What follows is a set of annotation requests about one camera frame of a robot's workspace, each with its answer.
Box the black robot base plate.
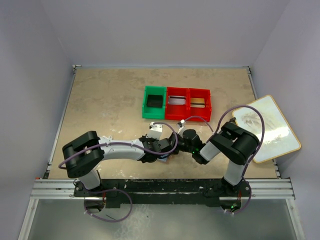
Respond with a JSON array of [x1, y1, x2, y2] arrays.
[[73, 178, 252, 211]]

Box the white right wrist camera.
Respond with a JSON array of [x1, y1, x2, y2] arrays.
[[177, 119, 186, 136]]

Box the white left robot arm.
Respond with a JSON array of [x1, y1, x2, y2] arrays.
[[58, 131, 178, 196]]

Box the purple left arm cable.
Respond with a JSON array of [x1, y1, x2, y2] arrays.
[[58, 121, 179, 223]]

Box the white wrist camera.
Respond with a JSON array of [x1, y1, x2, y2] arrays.
[[177, 119, 186, 136], [146, 122, 163, 140]]

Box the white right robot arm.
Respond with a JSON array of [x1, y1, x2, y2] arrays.
[[169, 122, 260, 196]]

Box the gold magnetic stripe cards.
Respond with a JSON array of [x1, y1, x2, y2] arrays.
[[190, 98, 206, 108]]

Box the red plastic bin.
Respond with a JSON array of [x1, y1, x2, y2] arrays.
[[188, 88, 212, 122], [164, 86, 190, 121]]

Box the yellow framed whiteboard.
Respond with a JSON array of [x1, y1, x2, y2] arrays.
[[232, 95, 301, 164]]

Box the pink leather card holder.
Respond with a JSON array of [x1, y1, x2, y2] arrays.
[[157, 154, 175, 163]]

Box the red plastic bin right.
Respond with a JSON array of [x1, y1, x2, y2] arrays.
[[188, 88, 212, 122]]

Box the red plastic bin middle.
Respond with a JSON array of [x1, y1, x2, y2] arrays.
[[164, 86, 190, 121]]

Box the silver magnetic stripe cards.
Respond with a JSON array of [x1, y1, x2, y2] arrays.
[[168, 95, 186, 106]]

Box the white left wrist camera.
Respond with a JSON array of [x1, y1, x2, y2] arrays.
[[146, 122, 163, 140]]

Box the black VIP cards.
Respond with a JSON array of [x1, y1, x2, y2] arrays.
[[146, 94, 163, 108]]

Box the green plastic bin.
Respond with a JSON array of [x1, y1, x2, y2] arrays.
[[142, 85, 167, 120]]

